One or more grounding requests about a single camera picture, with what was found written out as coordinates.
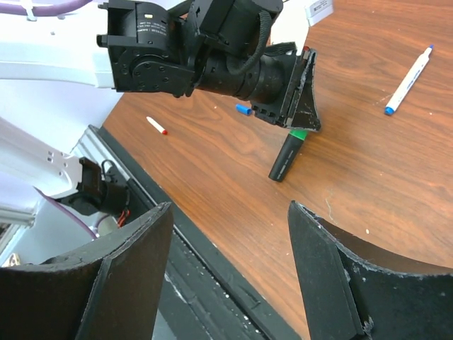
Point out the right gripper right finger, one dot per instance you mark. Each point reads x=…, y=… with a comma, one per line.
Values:
x=353, y=289

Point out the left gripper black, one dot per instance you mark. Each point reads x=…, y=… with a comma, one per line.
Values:
x=265, y=85

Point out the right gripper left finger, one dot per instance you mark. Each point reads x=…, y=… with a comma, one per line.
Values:
x=106, y=289

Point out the green highlighter cap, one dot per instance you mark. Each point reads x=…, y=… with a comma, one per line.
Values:
x=300, y=134

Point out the green highlighter pen black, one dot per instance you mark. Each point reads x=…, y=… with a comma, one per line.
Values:
x=285, y=158

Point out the blue pen cap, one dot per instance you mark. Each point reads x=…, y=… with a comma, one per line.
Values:
x=246, y=110

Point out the white pen blue tip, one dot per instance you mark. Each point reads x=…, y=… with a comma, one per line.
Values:
x=408, y=81

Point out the white pen red tip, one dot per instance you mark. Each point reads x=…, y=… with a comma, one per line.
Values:
x=157, y=126

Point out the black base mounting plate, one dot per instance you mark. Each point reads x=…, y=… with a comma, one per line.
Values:
x=205, y=297

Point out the smartphone with patterned case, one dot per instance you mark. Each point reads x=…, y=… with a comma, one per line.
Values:
x=12, y=260

